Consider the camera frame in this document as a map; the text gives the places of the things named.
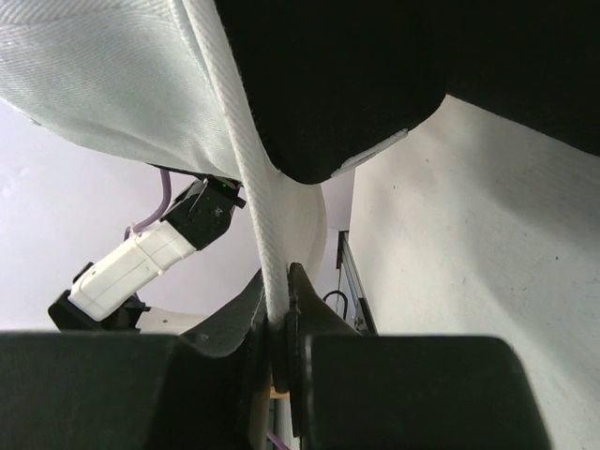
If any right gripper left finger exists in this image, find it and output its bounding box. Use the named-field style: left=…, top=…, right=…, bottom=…
left=183, top=272, right=271, bottom=449

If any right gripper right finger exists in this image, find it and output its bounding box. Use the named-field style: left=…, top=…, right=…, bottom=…
left=273, top=262, right=358, bottom=436

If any plain black cap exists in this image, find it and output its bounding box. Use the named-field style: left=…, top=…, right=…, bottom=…
left=217, top=1, right=599, bottom=185

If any white cap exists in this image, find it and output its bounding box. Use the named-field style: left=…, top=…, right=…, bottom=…
left=0, top=0, right=410, bottom=333

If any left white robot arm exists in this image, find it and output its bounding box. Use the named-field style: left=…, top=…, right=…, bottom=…
left=48, top=174, right=246, bottom=334

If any aluminium front rail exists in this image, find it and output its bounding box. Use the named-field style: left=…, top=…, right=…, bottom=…
left=336, top=231, right=378, bottom=336

